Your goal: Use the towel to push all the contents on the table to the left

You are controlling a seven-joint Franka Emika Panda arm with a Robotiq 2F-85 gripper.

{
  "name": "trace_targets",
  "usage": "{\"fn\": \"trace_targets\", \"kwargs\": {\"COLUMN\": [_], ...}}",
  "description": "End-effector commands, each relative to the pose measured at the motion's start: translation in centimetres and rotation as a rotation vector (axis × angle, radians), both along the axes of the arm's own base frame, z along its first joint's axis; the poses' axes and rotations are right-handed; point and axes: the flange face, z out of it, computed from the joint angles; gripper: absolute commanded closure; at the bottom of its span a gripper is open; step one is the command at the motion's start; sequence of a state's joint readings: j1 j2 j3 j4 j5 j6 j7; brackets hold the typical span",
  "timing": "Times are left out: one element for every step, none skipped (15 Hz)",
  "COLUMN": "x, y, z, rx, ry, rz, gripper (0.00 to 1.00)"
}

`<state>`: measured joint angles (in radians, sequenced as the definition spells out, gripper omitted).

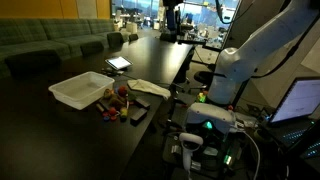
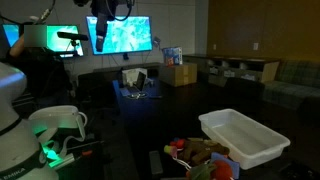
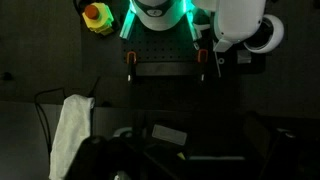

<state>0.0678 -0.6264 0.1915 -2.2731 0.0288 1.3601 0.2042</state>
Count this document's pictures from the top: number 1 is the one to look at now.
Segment white terry towel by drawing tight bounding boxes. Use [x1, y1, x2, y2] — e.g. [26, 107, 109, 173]
[126, 78, 172, 101]

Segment black rectangular block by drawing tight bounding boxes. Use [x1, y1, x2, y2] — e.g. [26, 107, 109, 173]
[134, 96, 151, 110]
[129, 107, 149, 126]

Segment red plush toy green leaves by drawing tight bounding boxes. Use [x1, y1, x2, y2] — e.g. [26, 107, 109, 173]
[117, 85, 137, 103]

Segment small green yellow object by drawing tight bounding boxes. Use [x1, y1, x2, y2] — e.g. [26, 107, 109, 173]
[196, 91, 208, 104]

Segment yellow purple toy cup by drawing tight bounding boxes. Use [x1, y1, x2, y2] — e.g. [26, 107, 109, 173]
[119, 107, 129, 121]

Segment black office chair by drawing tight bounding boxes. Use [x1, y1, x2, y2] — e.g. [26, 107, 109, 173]
[193, 70, 218, 89]

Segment brown plush dog toy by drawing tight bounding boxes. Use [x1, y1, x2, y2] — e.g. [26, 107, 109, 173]
[102, 88, 129, 110]

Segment tablet with lit screen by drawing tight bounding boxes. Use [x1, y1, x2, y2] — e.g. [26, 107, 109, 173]
[105, 55, 134, 71]

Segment white VR headset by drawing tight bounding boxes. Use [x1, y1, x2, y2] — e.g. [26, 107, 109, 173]
[184, 102, 238, 135]

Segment dark upholstered chair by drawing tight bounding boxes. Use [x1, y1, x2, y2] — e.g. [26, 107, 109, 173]
[106, 31, 125, 50]
[79, 40, 105, 56]
[128, 33, 140, 43]
[4, 49, 63, 80]

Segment white VR controller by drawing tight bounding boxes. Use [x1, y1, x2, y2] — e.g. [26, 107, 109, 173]
[178, 132, 204, 176]

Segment white plastic bin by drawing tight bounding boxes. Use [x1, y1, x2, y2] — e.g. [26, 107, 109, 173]
[48, 71, 116, 111]

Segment green plaid sofa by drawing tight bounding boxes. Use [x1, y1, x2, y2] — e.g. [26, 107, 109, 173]
[0, 18, 116, 79]

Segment open laptop computer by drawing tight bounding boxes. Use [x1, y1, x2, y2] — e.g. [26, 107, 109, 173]
[264, 76, 320, 161]

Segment white headset cable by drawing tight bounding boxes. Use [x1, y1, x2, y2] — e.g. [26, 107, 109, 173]
[233, 128, 262, 180]

